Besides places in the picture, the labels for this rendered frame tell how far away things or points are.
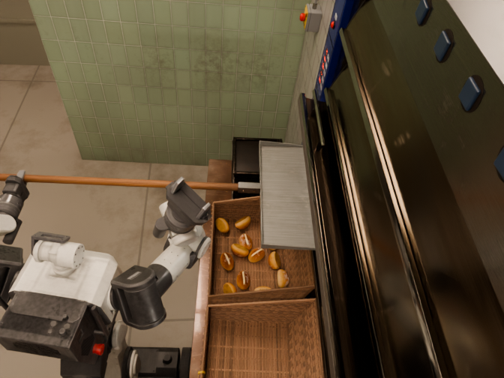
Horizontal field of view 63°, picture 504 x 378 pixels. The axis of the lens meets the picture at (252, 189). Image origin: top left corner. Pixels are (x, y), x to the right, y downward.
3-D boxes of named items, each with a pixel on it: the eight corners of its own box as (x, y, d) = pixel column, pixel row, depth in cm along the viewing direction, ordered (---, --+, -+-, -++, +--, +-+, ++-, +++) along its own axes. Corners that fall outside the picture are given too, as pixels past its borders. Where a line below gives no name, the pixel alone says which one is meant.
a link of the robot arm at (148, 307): (177, 297, 124) (154, 326, 112) (152, 295, 127) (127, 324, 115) (168, 263, 120) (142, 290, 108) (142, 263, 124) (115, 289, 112)
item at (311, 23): (316, 22, 215) (319, 4, 208) (318, 32, 209) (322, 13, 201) (302, 22, 215) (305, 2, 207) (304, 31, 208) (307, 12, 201)
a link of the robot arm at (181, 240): (194, 236, 109) (202, 240, 123) (181, 205, 111) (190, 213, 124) (172, 246, 109) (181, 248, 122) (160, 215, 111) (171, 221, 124)
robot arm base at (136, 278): (175, 306, 123) (157, 331, 113) (137, 306, 127) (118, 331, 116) (163, 262, 118) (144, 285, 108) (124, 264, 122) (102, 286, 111)
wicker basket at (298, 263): (296, 220, 234) (304, 188, 213) (307, 313, 198) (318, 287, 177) (211, 217, 231) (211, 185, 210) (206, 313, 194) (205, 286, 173)
